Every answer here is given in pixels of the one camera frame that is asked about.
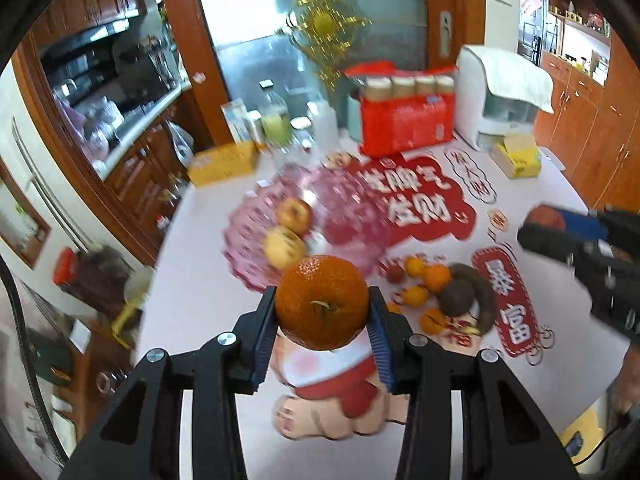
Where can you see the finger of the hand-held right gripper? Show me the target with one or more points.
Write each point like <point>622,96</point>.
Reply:
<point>545,242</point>
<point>580,222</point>

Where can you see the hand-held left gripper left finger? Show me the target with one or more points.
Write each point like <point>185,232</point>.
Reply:
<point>265,340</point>

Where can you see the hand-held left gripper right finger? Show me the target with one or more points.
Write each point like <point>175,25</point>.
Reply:
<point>380,340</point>

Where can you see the small dark red fruit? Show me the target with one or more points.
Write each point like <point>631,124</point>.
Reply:
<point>545,216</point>

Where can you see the small orange mandarin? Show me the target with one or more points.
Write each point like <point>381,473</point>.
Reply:
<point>395,308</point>
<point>414,266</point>
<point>413,296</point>

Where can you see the large orange mandarin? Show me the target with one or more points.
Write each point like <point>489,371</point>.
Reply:
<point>320,305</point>

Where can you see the overripe dark banana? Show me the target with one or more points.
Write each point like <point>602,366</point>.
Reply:
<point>487,295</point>

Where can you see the dark green avocado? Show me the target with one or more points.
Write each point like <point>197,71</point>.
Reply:
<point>455,297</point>

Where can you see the pink glass fruit plate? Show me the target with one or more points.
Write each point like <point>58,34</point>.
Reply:
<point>345,200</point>

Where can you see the person's right forearm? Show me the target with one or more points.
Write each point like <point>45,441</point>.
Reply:
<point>629,385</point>

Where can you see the yellow tissue box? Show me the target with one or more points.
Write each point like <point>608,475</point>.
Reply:
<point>520,157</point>

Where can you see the yellow pear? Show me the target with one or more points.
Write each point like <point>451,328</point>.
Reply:
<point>282,247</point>

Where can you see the wooden shelf cabinet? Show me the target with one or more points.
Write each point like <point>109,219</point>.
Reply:
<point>600,125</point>

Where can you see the red yellow apple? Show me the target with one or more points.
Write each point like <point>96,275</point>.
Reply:
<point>294,212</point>

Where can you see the white bucket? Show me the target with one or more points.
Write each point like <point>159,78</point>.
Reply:
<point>137,285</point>

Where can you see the white countertop appliance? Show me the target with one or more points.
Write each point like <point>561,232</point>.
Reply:
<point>470,100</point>

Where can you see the white towel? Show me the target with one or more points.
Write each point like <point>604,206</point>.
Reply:
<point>515,72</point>

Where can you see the cooking oil bottle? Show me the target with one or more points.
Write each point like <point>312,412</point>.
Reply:
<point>176,190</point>

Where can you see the yellow tin box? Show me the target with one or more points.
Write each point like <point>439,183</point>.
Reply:
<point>220,162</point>

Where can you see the red pack of bottles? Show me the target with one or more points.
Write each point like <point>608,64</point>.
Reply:
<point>405,120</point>

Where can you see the wooden lower kitchen cabinets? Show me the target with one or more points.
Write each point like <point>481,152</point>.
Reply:
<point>145,170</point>

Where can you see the small glass jar gold lid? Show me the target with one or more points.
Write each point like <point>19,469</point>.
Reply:
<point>301,132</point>

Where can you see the orange tin can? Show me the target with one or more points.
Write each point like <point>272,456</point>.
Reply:
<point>256,127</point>

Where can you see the red canister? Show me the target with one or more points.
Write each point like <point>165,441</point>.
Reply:
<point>65,267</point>

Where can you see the glass bottle green label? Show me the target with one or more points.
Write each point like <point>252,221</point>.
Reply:
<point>276,127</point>

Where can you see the hanging clear plastic bag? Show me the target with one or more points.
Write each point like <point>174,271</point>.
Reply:
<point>181,142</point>

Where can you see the white plastic bottle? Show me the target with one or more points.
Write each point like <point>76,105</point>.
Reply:
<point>325,125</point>

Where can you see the blue white carton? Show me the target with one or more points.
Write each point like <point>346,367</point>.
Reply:
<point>235,120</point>

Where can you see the teal jar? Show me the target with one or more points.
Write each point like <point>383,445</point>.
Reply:
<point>350,110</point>

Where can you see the gold door ornament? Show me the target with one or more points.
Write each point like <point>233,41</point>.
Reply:
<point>322,22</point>

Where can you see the frosted glass door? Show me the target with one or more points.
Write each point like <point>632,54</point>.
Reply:
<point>240,10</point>

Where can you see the range hood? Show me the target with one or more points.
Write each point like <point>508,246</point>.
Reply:
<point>85,37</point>

